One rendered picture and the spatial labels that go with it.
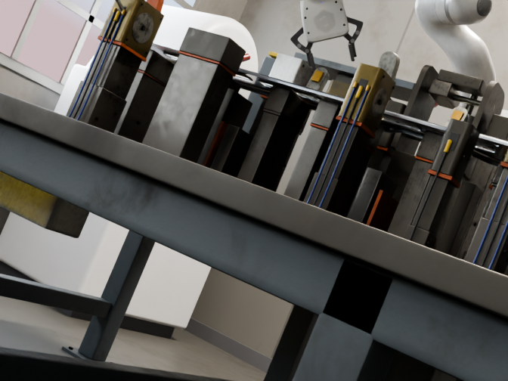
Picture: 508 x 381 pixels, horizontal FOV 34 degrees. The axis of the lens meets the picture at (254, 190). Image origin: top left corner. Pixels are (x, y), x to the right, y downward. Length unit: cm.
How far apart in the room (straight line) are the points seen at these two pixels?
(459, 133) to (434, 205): 14
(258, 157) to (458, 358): 106
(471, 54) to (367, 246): 134
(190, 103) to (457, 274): 107
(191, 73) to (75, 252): 216
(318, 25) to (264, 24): 345
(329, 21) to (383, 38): 300
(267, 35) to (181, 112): 348
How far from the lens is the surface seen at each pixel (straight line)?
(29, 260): 416
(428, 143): 177
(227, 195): 107
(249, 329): 480
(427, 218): 158
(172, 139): 186
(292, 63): 216
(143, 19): 204
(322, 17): 193
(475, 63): 225
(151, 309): 422
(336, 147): 167
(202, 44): 190
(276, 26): 533
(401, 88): 222
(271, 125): 192
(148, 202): 120
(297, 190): 185
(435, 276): 92
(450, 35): 226
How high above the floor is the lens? 63
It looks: 3 degrees up
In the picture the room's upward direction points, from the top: 23 degrees clockwise
